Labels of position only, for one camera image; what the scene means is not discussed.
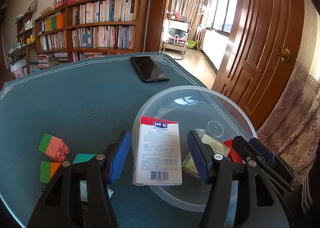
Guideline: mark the clear plastic bowl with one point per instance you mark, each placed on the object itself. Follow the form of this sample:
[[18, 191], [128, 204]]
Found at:
[[206, 111]]

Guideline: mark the small wooden shelf desk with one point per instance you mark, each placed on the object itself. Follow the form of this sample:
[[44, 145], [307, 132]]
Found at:
[[25, 37]]

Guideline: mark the large wooden bookshelf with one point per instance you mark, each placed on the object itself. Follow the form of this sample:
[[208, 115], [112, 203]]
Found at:
[[92, 26]]

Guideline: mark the patterned curtain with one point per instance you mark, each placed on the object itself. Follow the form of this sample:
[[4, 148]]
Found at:
[[292, 129]]

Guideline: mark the black smartphone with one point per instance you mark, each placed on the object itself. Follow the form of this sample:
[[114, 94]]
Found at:
[[148, 70]]

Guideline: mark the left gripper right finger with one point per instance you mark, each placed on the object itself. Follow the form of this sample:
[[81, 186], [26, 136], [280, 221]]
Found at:
[[257, 202]]

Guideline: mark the brass door knob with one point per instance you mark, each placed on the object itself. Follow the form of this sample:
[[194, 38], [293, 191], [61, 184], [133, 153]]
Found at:
[[285, 54]]

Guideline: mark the white walker chair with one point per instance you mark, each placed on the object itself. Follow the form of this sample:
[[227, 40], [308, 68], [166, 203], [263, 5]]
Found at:
[[175, 32]]

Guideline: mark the green plastic basin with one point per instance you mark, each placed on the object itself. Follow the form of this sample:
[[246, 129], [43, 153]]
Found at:
[[191, 44]]

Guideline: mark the teal green table mat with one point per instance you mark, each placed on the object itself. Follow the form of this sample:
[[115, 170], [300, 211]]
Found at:
[[87, 104]]

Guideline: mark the brown wooden door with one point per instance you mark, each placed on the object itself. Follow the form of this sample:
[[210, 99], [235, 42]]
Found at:
[[252, 74]]

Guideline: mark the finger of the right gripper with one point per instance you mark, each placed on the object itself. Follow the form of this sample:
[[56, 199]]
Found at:
[[245, 150], [276, 163]]

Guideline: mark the teal plastic case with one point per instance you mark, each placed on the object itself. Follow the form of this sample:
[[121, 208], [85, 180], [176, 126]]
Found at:
[[80, 158]]

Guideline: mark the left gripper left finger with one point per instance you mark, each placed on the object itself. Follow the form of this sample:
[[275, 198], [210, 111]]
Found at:
[[59, 205]]

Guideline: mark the yellow top cube box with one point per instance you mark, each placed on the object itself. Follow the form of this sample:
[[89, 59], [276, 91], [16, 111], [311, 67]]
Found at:
[[189, 167]]

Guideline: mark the white Estee Lauder box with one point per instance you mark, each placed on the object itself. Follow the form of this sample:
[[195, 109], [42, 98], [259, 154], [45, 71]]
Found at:
[[94, 192]]

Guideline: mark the green pink toy brick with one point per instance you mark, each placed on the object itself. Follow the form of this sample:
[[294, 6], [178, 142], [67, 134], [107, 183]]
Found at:
[[54, 147]]

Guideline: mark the green orange toy brick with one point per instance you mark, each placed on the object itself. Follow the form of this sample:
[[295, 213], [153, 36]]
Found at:
[[47, 170]]

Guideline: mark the white red barcode box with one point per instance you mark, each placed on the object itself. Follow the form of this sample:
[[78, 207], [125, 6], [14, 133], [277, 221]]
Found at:
[[158, 154]]

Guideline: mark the pale green box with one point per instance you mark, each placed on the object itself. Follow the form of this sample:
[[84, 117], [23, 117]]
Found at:
[[217, 146]]

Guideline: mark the red toy brick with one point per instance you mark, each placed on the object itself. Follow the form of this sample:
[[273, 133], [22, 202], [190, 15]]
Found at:
[[232, 155]]

